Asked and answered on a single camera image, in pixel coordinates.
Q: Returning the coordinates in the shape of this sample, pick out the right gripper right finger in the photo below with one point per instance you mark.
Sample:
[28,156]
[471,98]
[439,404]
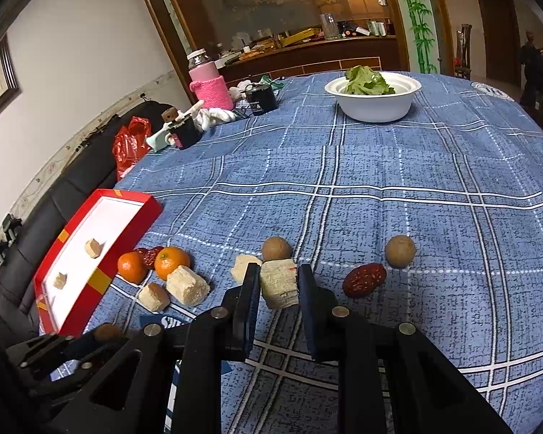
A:
[335,333]

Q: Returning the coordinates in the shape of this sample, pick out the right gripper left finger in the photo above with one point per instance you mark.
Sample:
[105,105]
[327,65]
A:
[222,334]

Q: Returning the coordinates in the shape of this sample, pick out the brown longan fruit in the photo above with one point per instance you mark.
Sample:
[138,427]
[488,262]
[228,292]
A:
[276,248]
[400,251]

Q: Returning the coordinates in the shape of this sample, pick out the large beige sugarcane chunk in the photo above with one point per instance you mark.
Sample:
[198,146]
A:
[187,287]

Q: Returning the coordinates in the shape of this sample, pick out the pale sugarcane chunk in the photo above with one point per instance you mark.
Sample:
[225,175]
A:
[238,271]

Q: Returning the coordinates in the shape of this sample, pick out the black sofa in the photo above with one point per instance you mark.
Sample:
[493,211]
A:
[93,168]

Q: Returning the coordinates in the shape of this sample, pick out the small beige sugarcane chunk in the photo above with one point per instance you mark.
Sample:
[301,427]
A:
[154,298]

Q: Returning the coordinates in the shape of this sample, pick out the red shallow gift box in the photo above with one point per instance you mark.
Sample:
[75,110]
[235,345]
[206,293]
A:
[81,264]

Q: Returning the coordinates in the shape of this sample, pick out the sugarcane piece in box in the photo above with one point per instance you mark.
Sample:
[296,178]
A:
[93,248]
[60,281]

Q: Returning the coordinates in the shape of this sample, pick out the small orange tangerine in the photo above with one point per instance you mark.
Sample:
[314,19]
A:
[131,267]
[169,259]

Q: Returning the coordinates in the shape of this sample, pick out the red jujube date pair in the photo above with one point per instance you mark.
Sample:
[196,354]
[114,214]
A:
[148,256]

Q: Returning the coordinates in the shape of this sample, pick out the small orange tangerine left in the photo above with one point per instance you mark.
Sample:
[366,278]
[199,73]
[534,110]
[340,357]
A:
[131,267]

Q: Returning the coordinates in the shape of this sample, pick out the blue plaid tablecloth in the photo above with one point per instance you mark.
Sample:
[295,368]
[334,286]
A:
[461,174]

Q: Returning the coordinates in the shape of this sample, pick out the mint green cloth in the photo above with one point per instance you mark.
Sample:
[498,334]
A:
[160,140]

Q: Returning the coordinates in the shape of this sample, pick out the black jar with cork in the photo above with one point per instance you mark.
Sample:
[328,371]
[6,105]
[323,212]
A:
[182,132]

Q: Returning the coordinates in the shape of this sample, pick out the red plastic bag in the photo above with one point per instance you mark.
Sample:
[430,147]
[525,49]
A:
[130,144]

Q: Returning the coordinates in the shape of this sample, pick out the white cloth glove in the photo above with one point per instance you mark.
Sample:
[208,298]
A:
[205,119]

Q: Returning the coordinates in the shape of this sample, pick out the black square box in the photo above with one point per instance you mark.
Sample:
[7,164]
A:
[261,98]

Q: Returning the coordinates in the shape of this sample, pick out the white bowl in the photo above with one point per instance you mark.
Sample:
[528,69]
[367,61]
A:
[378,108]

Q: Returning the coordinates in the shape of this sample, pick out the pink sleeved water bottle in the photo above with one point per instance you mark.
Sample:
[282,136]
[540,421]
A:
[206,82]

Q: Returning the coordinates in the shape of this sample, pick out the green lettuce leaves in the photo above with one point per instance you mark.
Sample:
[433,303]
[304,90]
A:
[362,80]

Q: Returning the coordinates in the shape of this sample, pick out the wooden sideboard counter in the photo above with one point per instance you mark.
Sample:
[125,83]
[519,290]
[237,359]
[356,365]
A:
[356,46]

